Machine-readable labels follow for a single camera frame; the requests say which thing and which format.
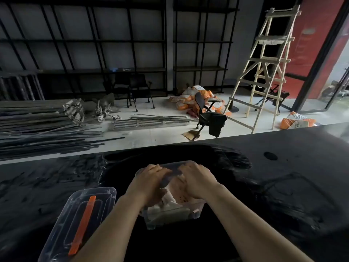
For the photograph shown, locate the person's right hand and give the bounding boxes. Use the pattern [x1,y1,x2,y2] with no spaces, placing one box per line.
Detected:
[177,162,221,201]

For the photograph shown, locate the person's left hand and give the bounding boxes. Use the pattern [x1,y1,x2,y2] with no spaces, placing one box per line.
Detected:
[125,164,173,208]

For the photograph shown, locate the clear plastic storage box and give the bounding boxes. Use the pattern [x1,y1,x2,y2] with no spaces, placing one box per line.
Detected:
[135,160,206,230]

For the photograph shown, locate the person's left forearm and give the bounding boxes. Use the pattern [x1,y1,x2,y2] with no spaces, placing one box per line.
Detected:
[70,194,146,262]

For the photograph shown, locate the person's right forearm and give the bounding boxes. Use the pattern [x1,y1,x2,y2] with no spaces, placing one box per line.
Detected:
[203,185,314,262]

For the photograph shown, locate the white paper pieces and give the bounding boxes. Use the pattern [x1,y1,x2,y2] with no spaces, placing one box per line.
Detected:
[147,185,192,222]

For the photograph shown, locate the brown cardboard scrap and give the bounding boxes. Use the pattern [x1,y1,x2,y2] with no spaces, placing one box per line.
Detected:
[182,130,201,141]

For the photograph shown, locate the flat metal scaffold frames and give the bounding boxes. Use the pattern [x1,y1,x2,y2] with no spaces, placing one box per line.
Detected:
[113,114,199,130]

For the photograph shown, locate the black office chair with armrests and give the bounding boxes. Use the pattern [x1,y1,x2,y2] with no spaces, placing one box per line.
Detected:
[192,92,228,142]

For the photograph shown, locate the pile of orange white sacks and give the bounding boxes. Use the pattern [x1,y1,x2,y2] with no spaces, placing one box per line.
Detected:
[169,85,232,118]

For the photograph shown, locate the black round table base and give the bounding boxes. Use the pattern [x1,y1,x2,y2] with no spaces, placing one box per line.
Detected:
[227,78,240,113]

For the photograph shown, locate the scaffold caster wheels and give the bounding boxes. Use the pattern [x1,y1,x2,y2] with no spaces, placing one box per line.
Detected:
[95,100,121,123]

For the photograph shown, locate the black folding chair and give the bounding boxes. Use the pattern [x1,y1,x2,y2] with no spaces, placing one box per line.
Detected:
[112,72,138,113]
[130,74,156,109]

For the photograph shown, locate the narrow black metal shelf rack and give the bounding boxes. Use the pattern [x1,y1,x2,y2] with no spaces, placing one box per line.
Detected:
[173,0,241,94]

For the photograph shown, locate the pile of metal pipe clamps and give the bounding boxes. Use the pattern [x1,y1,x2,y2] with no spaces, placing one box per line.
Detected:
[62,98,85,124]

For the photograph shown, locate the single orange white sack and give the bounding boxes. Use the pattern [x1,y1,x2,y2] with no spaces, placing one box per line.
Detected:
[280,111,317,130]

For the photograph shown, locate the pile of long metal pipes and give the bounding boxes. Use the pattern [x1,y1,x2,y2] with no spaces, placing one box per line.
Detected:
[0,99,126,162]

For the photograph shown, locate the wooden step ladder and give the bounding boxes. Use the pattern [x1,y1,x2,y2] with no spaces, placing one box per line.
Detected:
[224,5,302,134]

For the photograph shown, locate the wide black metal shelf rack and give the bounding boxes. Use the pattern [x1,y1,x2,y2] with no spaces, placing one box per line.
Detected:
[0,0,168,101]

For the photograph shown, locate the clear lid with orange handle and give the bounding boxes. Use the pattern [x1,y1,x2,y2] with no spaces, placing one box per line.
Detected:
[38,187,117,262]

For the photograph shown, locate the black chair with red straps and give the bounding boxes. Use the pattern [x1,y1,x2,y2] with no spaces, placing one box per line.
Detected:
[255,84,290,114]

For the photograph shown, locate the black glass door frame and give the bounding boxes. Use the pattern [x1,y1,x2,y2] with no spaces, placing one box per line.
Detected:
[291,0,349,114]

